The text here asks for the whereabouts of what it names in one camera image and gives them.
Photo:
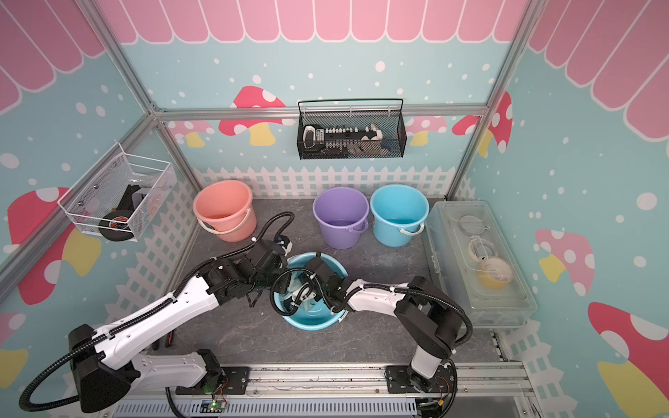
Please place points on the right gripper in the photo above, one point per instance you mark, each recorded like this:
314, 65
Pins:
304, 279

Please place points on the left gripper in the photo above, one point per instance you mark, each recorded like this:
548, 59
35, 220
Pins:
283, 284

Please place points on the light green cloth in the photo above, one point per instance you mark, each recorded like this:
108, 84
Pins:
303, 298

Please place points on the teal bucket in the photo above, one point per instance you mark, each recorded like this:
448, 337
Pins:
311, 315
399, 214

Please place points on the purple bucket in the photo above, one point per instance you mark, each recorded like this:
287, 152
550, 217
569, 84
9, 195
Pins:
343, 216

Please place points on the pink bucket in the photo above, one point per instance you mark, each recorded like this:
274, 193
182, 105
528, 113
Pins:
225, 209

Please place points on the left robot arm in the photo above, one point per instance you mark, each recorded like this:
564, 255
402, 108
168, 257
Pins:
109, 362

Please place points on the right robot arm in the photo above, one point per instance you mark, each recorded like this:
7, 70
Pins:
436, 323

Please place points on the clear plastic storage box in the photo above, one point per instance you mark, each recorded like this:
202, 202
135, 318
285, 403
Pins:
472, 262

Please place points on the white power strip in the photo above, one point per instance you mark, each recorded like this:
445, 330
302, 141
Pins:
317, 139

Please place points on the black tape dispenser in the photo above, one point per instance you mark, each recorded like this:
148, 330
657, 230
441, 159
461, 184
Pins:
115, 226

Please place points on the black wire wall basket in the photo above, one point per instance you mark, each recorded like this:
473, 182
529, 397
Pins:
385, 114

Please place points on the white wire wall basket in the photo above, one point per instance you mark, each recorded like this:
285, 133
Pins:
98, 192

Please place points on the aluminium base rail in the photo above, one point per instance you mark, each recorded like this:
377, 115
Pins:
498, 389

